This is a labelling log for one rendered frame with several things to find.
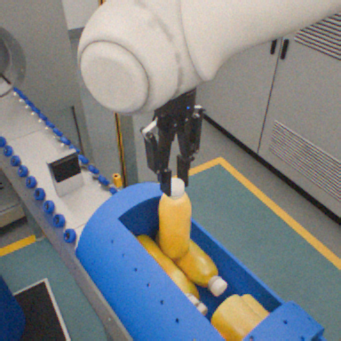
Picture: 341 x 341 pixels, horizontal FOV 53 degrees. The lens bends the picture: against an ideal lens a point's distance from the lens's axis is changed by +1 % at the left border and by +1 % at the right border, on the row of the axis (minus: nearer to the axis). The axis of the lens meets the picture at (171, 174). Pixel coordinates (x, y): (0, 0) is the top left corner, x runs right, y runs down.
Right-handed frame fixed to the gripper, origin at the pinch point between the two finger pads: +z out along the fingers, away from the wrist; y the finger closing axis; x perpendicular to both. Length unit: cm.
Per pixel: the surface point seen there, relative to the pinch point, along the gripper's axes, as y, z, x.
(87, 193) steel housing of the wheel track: 3, 39, -46
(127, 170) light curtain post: -24, 55, -64
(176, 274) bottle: 5.5, 21.6, 7.4
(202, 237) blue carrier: -7.2, 23.3, 2.5
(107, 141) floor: -74, 131, -185
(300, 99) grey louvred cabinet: -149, 63, -60
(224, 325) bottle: 8.5, 13.2, 24.4
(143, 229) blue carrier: 2.2, 25.4, -10.6
